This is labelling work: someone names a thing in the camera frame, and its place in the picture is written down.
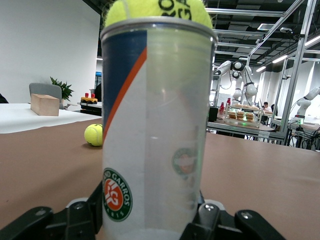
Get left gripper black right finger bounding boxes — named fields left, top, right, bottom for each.
left=178, top=192, right=287, bottom=240

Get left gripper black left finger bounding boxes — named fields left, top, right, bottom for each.
left=0, top=181, right=104, bottom=240

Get yellow-green tennis ball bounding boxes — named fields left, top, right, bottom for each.
left=84, top=123, right=104, bottom=147
left=104, top=0, right=214, bottom=29

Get clear tennis ball can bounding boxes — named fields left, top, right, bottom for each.
left=99, top=16, right=219, bottom=240

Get grey distant workbench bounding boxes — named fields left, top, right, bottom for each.
left=206, top=117, right=286, bottom=145

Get clear rack with breads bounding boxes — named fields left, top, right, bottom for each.
left=224, top=103, right=264, bottom=125

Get white table cloth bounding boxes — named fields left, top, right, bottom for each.
left=0, top=102, right=104, bottom=135

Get yellow box red buttons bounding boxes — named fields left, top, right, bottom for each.
left=80, top=92, right=99, bottom=105

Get seated person white shirt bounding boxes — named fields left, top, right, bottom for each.
left=259, top=101, right=274, bottom=113

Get green potted plant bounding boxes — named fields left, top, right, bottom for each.
left=49, top=76, right=75, bottom=102

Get grey office chair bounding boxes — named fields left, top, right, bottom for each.
left=28, top=82, right=65, bottom=110

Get ceiling strip light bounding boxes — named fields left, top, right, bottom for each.
left=270, top=54, right=289, bottom=64
left=304, top=34, right=320, bottom=48

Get aluminium frame post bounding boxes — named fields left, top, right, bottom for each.
left=279, top=0, right=317, bottom=141

